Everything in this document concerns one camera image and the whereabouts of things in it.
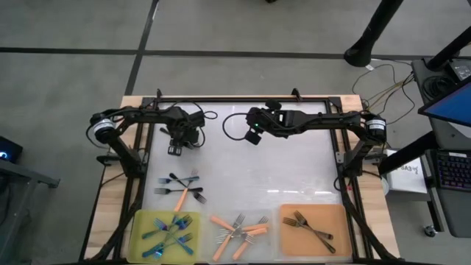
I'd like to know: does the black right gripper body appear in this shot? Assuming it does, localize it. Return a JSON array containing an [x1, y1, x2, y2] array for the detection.
[[244, 99, 305, 146]]

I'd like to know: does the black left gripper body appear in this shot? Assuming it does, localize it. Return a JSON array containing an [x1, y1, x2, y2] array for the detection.
[[167, 108, 206, 156]]

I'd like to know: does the orange handled metal fork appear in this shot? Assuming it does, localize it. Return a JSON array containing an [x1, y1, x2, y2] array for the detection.
[[212, 213, 247, 261], [175, 167, 200, 211], [232, 216, 269, 261], [216, 222, 270, 236], [210, 216, 255, 244], [215, 227, 269, 244]]

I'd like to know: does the white table mat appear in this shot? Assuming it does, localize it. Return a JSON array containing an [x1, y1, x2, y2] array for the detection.
[[145, 101, 345, 264]]

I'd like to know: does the yellow plastic tray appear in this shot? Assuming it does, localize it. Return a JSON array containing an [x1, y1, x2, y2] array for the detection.
[[127, 209, 202, 264]]

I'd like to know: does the orange plastic tray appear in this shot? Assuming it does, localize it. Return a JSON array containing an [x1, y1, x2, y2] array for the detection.
[[278, 203, 353, 258]]

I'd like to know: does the black tripod leg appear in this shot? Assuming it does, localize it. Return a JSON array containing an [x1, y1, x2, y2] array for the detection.
[[425, 25, 471, 71], [378, 130, 439, 176], [344, 0, 406, 68]]

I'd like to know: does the clear plastic tray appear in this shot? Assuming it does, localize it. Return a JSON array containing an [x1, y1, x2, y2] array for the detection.
[[205, 209, 275, 263]]

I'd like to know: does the white labelled box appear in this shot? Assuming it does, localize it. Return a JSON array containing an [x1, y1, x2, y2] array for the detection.
[[382, 148, 428, 195]]

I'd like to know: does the dark grey metal stand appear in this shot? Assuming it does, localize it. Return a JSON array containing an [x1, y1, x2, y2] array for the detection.
[[0, 158, 61, 265]]

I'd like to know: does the blue computer screen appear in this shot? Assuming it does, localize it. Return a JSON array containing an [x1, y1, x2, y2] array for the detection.
[[417, 75, 471, 128]]

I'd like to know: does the black device with blue light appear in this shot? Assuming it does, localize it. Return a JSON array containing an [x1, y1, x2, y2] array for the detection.
[[0, 135, 24, 165]]

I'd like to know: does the backlit black keyboard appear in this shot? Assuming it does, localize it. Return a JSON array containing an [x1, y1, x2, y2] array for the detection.
[[435, 149, 471, 192]]

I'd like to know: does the black power adapter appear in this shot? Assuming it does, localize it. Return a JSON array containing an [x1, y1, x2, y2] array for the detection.
[[445, 58, 471, 82]]

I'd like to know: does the grey equipment cart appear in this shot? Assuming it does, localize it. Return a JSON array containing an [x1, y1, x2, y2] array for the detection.
[[411, 57, 471, 239]]

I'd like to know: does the black aluminium table frame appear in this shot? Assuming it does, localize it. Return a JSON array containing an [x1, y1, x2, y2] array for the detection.
[[79, 87, 402, 265]]

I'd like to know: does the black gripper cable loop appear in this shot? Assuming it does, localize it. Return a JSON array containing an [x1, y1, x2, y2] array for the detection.
[[222, 112, 252, 141]]

